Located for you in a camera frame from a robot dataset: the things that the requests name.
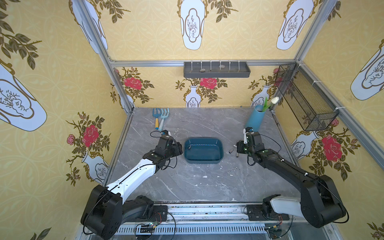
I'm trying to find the teal plastic storage box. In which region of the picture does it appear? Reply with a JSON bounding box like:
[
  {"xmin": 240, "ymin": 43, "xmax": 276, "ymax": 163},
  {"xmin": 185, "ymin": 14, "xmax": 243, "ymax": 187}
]
[{"xmin": 184, "ymin": 137, "xmax": 224, "ymax": 164}]

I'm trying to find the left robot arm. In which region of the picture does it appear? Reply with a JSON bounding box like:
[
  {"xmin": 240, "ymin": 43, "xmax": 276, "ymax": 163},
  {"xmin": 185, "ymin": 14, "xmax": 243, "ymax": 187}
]
[{"xmin": 81, "ymin": 135, "xmax": 183, "ymax": 240}]

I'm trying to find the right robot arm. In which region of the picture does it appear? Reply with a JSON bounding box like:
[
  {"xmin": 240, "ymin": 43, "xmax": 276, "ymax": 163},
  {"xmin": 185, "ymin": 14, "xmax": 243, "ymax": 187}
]
[{"xmin": 237, "ymin": 128, "xmax": 350, "ymax": 228}]

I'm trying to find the teal cylindrical vase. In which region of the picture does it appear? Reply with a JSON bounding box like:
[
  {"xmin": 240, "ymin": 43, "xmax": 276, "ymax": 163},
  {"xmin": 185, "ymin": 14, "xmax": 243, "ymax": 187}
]
[{"xmin": 244, "ymin": 105, "xmax": 266, "ymax": 132}]

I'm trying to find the light blue garden fork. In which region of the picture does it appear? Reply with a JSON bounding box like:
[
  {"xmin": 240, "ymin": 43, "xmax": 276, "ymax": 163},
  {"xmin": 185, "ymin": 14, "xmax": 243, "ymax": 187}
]
[{"xmin": 158, "ymin": 108, "xmax": 170, "ymax": 132}]

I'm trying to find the white tulip flower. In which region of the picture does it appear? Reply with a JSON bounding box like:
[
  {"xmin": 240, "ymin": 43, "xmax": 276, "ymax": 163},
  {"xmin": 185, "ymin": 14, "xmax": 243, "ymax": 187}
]
[{"xmin": 262, "ymin": 97, "xmax": 280, "ymax": 112}]

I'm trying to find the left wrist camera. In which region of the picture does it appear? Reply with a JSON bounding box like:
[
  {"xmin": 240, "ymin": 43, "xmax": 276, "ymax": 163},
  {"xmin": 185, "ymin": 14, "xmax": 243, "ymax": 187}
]
[{"xmin": 161, "ymin": 130, "xmax": 171, "ymax": 136}]

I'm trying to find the blue garden rake yellow handle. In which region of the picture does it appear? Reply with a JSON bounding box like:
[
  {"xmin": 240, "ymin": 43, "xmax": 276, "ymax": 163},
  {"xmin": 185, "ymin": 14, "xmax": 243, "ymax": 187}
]
[{"xmin": 152, "ymin": 108, "xmax": 162, "ymax": 130}]

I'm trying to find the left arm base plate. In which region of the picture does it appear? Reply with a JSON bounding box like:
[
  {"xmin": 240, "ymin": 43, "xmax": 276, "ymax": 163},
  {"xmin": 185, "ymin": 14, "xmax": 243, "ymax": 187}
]
[{"xmin": 145, "ymin": 205, "xmax": 168, "ymax": 223}]

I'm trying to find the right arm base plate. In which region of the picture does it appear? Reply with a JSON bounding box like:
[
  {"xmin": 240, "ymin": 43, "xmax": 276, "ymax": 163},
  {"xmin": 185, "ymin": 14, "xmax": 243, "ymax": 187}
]
[{"xmin": 244, "ymin": 203, "xmax": 291, "ymax": 222}]

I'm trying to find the black wire mesh basket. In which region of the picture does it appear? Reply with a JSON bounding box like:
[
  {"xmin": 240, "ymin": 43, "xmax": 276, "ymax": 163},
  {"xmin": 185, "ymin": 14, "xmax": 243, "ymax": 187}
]
[{"xmin": 275, "ymin": 64, "xmax": 339, "ymax": 131}]

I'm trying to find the grey wall shelf tray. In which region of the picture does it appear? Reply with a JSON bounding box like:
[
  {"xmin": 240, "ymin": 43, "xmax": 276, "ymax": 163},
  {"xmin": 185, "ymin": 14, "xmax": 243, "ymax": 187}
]
[{"xmin": 183, "ymin": 61, "xmax": 251, "ymax": 79}]

